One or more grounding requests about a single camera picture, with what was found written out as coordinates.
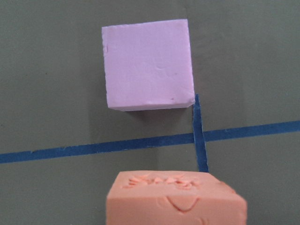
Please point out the orange foam cube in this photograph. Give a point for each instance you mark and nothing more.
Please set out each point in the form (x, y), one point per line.
(173, 198)

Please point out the light pink foam cube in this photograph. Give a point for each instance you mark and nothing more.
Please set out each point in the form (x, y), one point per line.
(148, 66)

